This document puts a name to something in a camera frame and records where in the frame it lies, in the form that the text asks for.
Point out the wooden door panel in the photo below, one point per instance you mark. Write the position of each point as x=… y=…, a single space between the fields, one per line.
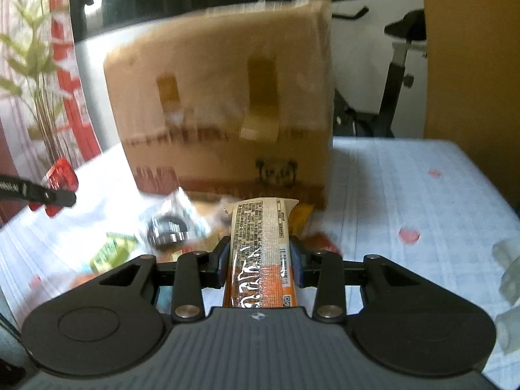
x=473 y=84

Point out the small red snack packet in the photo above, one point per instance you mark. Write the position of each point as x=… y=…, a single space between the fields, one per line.
x=61 y=178

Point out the yellow snack packet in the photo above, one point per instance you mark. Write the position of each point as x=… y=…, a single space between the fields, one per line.
x=299 y=218

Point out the brown cardboard box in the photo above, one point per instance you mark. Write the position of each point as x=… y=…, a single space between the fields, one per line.
x=234 y=100

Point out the green bamboo plant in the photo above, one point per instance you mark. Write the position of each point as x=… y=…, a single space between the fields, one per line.
x=31 y=78

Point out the gold nuts packet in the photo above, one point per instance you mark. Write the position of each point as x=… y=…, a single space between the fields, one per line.
x=114 y=252

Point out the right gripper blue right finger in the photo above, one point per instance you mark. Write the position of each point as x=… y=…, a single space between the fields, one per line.
x=301 y=264

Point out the black exercise bike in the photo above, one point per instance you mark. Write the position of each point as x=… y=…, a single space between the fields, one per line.
x=380 y=73

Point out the dark cookie clear packet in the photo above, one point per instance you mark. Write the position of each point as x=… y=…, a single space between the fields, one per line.
x=173 y=224

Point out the orange snack bar packet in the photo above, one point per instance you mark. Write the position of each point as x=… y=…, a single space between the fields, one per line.
x=260 y=264

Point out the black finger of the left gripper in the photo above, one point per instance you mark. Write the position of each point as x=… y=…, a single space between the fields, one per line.
x=15 y=188

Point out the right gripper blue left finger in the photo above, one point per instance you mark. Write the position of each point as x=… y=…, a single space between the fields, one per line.
x=218 y=261

